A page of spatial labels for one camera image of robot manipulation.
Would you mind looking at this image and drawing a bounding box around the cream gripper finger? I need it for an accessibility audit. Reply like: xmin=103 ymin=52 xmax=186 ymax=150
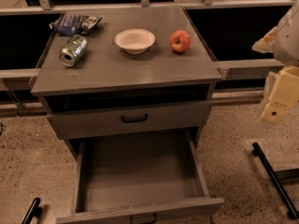
xmin=252 ymin=27 xmax=277 ymax=53

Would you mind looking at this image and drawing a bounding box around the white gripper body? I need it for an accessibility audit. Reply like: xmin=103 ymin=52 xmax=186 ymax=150
xmin=261 ymin=66 xmax=299 ymax=124

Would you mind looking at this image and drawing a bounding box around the red apple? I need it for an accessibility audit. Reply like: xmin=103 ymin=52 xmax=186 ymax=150
xmin=170 ymin=30 xmax=191 ymax=53

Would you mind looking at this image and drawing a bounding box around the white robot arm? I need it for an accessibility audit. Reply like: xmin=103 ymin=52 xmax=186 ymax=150
xmin=252 ymin=2 xmax=299 ymax=124

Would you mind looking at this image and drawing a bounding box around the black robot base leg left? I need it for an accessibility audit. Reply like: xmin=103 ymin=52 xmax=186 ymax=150
xmin=21 ymin=197 xmax=42 ymax=224

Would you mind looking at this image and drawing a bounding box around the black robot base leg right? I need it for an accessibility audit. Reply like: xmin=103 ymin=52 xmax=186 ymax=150
xmin=252 ymin=143 xmax=299 ymax=219

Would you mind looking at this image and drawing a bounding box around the grey drawer cabinet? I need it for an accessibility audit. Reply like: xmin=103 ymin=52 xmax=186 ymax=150
xmin=32 ymin=7 xmax=221 ymax=155

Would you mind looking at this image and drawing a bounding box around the open grey middle drawer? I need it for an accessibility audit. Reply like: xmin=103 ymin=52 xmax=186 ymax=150
xmin=56 ymin=130 xmax=224 ymax=224

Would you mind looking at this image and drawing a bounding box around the closed grey top drawer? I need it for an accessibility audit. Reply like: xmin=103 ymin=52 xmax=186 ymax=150
xmin=48 ymin=101 xmax=211 ymax=139

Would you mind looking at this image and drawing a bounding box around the white paper bowl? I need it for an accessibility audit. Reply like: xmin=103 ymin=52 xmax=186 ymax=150
xmin=115 ymin=29 xmax=156 ymax=54

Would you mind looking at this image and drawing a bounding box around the green soda can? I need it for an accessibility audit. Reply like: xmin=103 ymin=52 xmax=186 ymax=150
xmin=59 ymin=35 xmax=88 ymax=67

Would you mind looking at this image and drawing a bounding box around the blue chip bag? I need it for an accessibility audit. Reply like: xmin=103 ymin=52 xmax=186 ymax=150
xmin=49 ymin=15 xmax=102 ymax=36

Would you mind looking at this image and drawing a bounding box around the grey metal railing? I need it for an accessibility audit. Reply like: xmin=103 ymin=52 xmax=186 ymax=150
xmin=0 ymin=0 xmax=299 ymax=117

